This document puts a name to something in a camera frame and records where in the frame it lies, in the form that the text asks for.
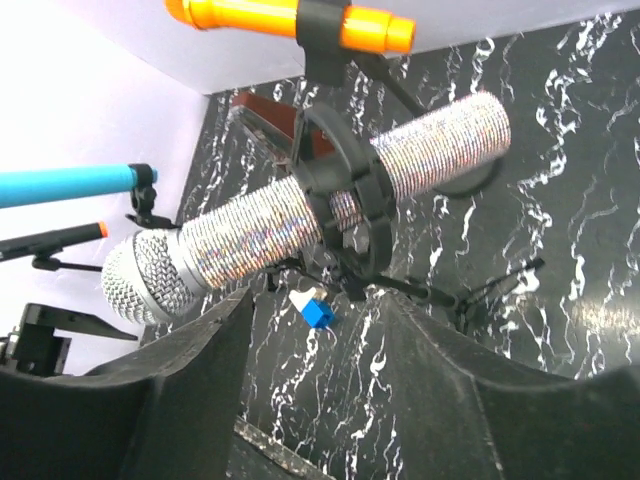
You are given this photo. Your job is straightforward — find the black stand for black mic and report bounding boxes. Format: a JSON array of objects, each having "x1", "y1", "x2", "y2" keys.
[{"x1": 31, "y1": 256, "x2": 102, "y2": 272}]

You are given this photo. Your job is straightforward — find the blue white toy block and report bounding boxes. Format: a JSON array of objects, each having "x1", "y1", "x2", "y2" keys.
[{"x1": 288, "y1": 287, "x2": 335, "y2": 329}]

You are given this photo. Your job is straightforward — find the blue microphone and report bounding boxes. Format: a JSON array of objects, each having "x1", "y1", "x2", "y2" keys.
[{"x1": 1, "y1": 164, "x2": 158, "y2": 208}]

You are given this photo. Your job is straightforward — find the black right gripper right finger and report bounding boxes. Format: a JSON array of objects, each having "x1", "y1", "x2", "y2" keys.
[{"x1": 381, "y1": 293, "x2": 639, "y2": 479}]

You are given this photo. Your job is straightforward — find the black microphone orange tip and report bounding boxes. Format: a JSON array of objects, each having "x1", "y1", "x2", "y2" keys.
[{"x1": 1, "y1": 222, "x2": 108, "y2": 262}]

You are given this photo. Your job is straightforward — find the black round base mic stand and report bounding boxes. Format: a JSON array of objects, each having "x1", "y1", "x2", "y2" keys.
[{"x1": 295, "y1": 0, "x2": 505, "y2": 199}]

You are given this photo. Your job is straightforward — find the black tripod stand blue mic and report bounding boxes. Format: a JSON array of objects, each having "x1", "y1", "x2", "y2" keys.
[{"x1": 125, "y1": 163, "x2": 178, "y2": 229}]

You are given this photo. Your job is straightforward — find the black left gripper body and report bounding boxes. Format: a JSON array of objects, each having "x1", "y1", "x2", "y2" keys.
[{"x1": 1, "y1": 303, "x2": 138, "y2": 375}]

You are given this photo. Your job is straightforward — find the black shock mount tripod stand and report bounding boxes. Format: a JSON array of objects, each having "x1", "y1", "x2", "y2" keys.
[{"x1": 267, "y1": 103, "x2": 546, "y2": 334}]

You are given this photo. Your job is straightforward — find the brown metronome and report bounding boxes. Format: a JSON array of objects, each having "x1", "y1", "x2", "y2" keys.
[{"x1": 230, "y1": 91, "x2": 336, "y2": 164}]

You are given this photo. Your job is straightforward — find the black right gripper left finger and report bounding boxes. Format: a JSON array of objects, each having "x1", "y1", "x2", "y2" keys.
[{"x1": 1, "y1": 288, "x2": 254, "y2": 479}]

